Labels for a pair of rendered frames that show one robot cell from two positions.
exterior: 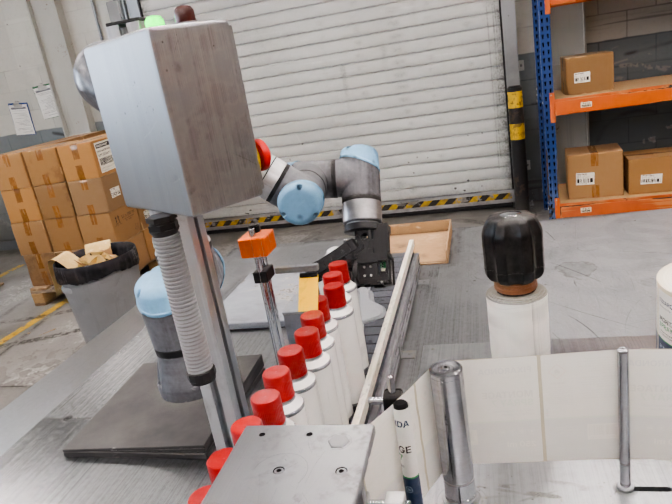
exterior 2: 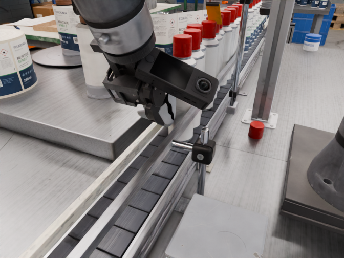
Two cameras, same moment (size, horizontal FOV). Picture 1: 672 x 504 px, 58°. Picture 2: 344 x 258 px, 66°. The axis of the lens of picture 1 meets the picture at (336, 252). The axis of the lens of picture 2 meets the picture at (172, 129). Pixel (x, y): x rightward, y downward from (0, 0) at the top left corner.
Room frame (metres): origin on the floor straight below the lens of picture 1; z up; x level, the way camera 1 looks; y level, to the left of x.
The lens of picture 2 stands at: (1.45, 0.05, 1.19)
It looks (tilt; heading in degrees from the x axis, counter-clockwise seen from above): 32 degrees down; 188
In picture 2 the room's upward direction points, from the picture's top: straight up
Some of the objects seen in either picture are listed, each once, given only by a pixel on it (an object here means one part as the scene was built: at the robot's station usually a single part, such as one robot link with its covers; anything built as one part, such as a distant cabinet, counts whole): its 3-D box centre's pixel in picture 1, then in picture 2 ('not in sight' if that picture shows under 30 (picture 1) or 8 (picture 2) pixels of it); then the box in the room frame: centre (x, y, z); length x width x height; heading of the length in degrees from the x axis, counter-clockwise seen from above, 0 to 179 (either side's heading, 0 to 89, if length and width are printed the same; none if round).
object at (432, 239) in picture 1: (406, 243); not in sight; (1.75, -0.22, 0.85); 0.30 x 0.26 x 0.04; 165
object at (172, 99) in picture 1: (175, 120); not in sight; (0.71, 0.16, 1.38); 0.17 x 0.10 x 0.19; 40
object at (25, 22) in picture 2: not in sight; (28, 22); (-0.52, -1.36, 0.81); 0.38 x 0.36 x 0.02; 163
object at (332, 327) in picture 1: (327, 359); (206, 67); (0.84, 0.04, 0.98); 0.05 x 0.05 x 0.20
